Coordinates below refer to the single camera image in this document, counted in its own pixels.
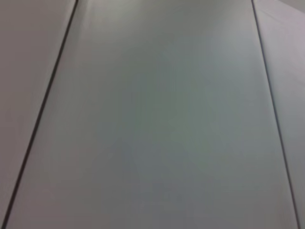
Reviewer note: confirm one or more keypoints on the white backdrop panel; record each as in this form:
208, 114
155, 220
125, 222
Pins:
162, 119
288, 71
21, 71

